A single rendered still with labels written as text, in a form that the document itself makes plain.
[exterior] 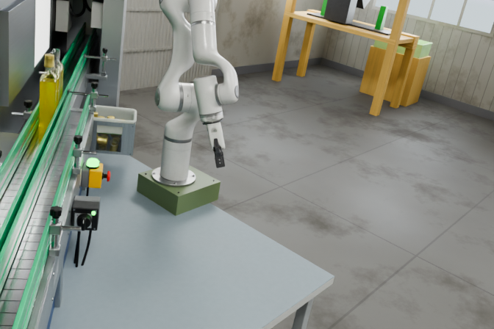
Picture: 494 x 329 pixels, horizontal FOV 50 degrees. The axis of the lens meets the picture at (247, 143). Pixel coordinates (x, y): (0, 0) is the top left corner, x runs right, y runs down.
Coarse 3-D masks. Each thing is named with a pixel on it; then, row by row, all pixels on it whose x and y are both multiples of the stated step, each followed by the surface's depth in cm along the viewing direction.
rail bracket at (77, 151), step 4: (76, 136) 168; (80, 136) 169; (76, 140) 168; (80, 140) 168; (76, 144) 169; (76, 148) 169; (80, 148) 170; (76, 152) 169; (80, 152) 170; (84, 152) 171; (88, 152) 171; (92, 152) 171; (96, 152) 172; (76, 156) 170; (80, 156) 170; (76, 160) 171; (76, 164) 172; (72, 168) 171; (76, 168) 172; (80, 168) 173; (72, 172) 172; (76, 172) 172
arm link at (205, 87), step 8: (200, 80) 184; (208, 80) 185; (216, 80) 188; (200, 88) 185; (208, 88) 185; (216, 88) 185; (200, 96) 186; (208, 96) 185; (216, 96) 184; (200, 104) 187; (208, 104) 186; (216, 104) 186; (200, 112) 188; (208, 112) 186; (216, 112) 187
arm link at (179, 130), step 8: (184, 88) 212; (192, 88) 213; (184, 96) 211; (192, 96) 212; (184, 104) 212; (192, 104) 213; (184, 112) 223; (192, 112) 217; (176, 120) 219; (184, 120) 218; (192, 120) 216; (168, 128) 217; (176, 128) 216; (184, 128) 216; (192, 128) 218; (168, 136) 217; (176, 136) 216; (184, 136) 217; (192, 136) 222
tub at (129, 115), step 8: (104, 112) 248; (112, 112) 249; (120, 112) 249; (128, 112) 250; (136, 112) 247; (104, 120) 234; (112, 120) 234; (120, 120) 234; (128, 120) 235; (136, 120) 239
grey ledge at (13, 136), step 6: (0, 132) 192; (0, 138) 188; (6, 138) 189; (12, 138) 190; (0, 144) 184; (6, 144) 184; (12, 144) 185; (0, 150) 179; (6, 150) 180; (6, 156) 176; (0, 162) 171
